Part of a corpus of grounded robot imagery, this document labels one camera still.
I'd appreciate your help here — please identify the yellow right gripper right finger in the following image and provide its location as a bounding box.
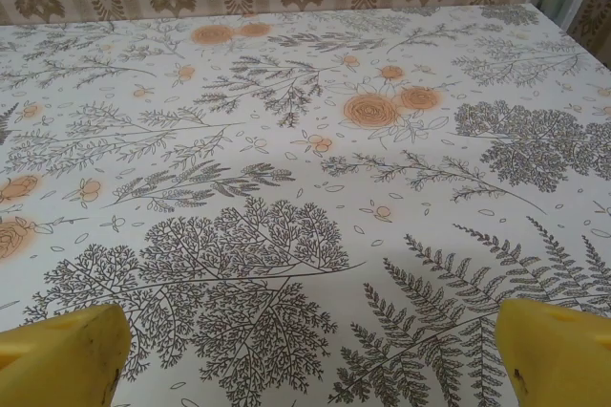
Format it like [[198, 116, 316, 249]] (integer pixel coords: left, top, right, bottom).
[[495, 299, 611, 407]]

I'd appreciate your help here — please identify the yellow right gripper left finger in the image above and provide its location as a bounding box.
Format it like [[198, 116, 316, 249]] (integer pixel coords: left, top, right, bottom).
[[0, 303, 133, 407]]

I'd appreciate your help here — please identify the floral patterned tablecloth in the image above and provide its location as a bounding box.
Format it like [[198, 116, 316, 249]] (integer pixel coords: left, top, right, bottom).
[[0, 0, 611, 407]]

